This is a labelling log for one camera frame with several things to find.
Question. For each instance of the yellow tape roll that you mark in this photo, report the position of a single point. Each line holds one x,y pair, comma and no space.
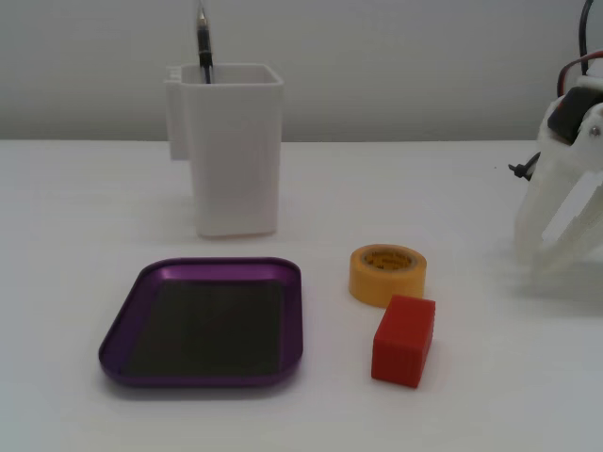
377,285

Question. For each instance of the red plastic block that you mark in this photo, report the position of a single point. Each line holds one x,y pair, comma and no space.
400,348

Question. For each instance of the white square pen holder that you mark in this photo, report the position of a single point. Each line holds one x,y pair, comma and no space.
235,165

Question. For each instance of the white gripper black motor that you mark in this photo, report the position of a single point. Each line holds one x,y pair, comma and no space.
561,188

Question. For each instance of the black zip tie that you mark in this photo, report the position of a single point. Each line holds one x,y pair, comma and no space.
523,169

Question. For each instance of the purple metal tray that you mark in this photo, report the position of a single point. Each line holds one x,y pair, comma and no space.
212,325

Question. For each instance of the black ballpoint pen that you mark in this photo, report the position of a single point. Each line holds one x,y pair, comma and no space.
204,47

